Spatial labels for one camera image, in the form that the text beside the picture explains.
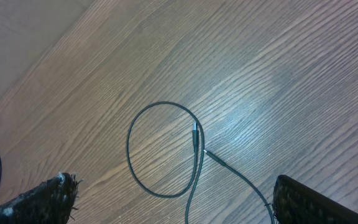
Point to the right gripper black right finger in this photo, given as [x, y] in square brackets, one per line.
[295, 203]

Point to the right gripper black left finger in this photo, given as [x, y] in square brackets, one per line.
[50, 202]

